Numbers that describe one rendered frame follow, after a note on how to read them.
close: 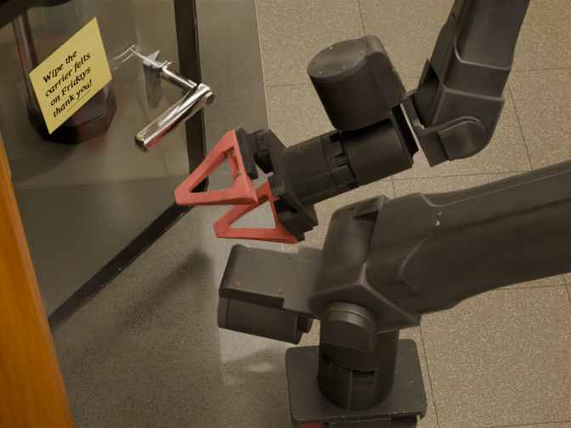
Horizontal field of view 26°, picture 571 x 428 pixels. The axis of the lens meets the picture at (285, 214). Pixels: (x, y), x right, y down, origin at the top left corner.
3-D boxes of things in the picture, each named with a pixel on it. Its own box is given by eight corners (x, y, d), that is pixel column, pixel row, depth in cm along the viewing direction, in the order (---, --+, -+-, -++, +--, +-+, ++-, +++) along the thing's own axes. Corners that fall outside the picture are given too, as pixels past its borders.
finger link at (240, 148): (157, 156, 110) (254, 118, 108) (188, 183, 116) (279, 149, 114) (173, 224, 107) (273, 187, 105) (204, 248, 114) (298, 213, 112)
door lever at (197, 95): (104, 133, 110) (101, 113, 108) (176, 76, 115) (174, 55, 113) (149, 161, 108) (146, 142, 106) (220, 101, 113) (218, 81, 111)
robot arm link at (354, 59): (491, 145, 107) (466, 102, 115) (448, 35, 101) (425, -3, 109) (364, 200, 109) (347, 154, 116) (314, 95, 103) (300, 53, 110)
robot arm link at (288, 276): (373, 326, 77) (401, 211, 81) (196, 289, 79) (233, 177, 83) (370, 398, 87) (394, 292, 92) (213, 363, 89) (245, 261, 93)
